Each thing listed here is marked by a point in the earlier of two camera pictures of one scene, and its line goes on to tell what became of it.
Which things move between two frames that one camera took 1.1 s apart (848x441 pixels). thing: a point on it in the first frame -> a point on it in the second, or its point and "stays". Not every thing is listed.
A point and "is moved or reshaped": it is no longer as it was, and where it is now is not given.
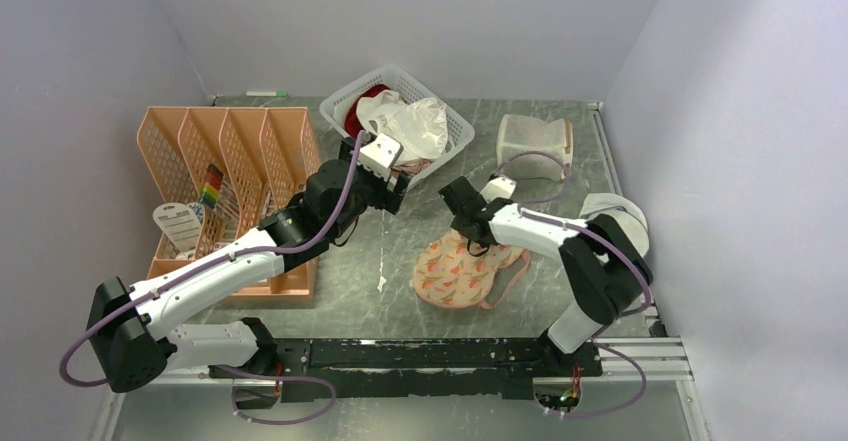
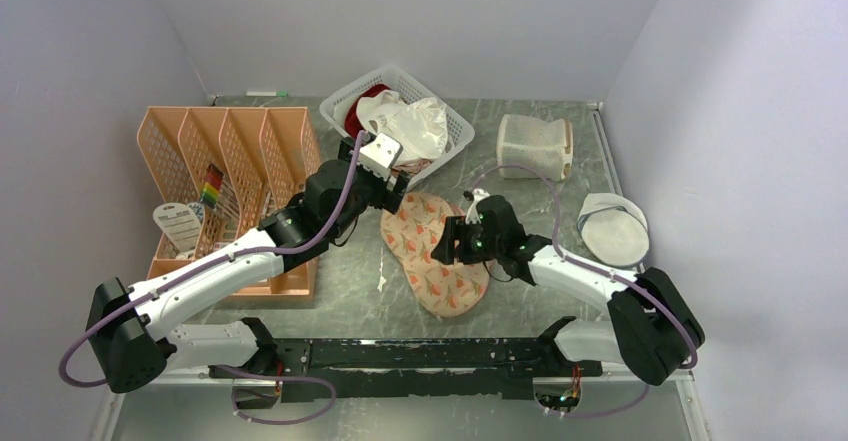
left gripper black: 387,198 stays
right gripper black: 456,224 -> 456,229
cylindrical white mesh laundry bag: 534,148 stays
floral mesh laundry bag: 452,272 is moved or reshaped
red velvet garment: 352,123 stays
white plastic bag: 422,123 stays
